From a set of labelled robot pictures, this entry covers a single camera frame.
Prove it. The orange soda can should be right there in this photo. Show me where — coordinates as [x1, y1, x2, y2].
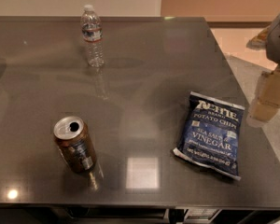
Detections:
[53, 116, 97, 173]

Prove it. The clear plastic water bottle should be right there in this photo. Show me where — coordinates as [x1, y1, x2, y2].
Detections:
[80, 5, 105, 67]

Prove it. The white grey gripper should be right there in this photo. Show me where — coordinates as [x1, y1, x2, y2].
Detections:
[248, 13, 280, 122]

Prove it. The blue potato chips bag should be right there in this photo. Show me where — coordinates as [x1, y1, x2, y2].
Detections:
[173, 91, 245, 180]

